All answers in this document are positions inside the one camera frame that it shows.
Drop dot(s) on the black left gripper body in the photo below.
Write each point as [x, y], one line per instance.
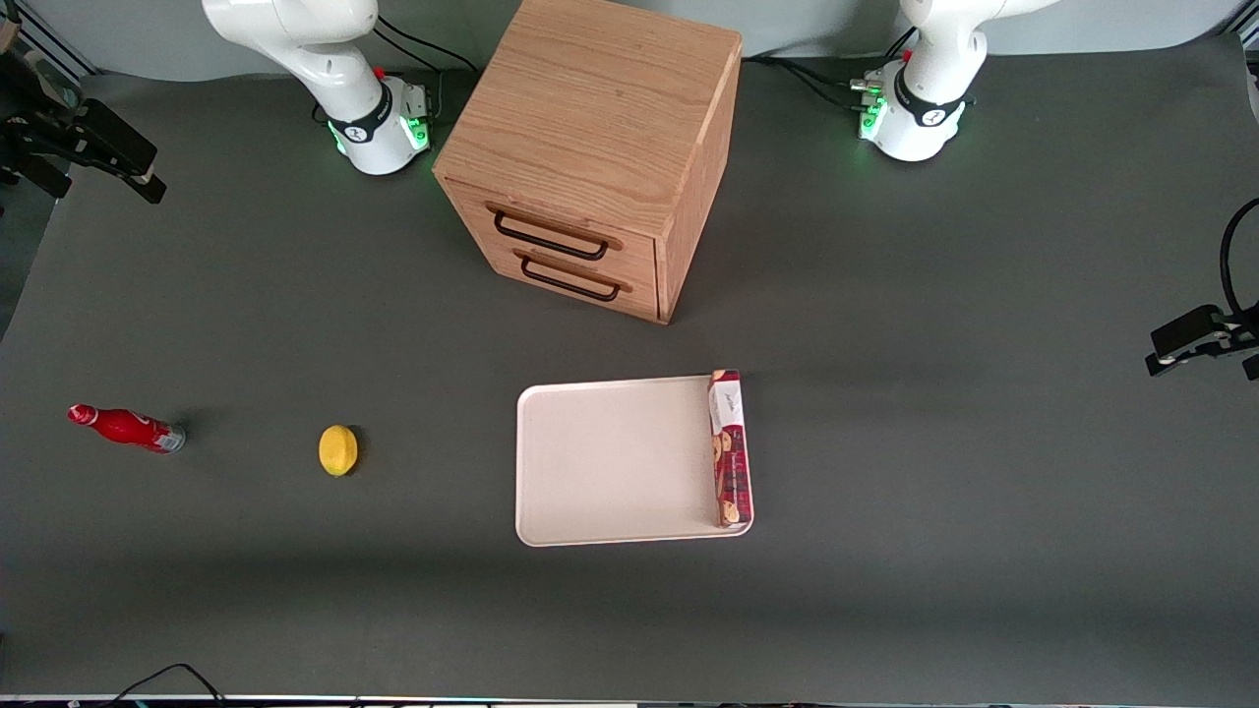
[1241, 335]

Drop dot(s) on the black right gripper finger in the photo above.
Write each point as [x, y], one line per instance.
[47, 179]

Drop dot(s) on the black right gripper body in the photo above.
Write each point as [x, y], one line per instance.
[37, 137]

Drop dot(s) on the red coke bottle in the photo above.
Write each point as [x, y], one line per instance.
[128, 428]

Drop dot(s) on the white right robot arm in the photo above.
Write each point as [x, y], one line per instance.
[320, 54]

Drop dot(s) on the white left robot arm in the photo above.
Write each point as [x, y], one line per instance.
[929, 88]

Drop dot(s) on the white plastic tray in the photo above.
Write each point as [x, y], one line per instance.
[610, 462]

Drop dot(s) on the yellow lemon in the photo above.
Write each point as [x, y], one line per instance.
[337, 450]

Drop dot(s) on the red cookie box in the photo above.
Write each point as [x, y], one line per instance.
[730, 452]

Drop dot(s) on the wooden drawer cabinet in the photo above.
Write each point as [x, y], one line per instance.
[590, 128]

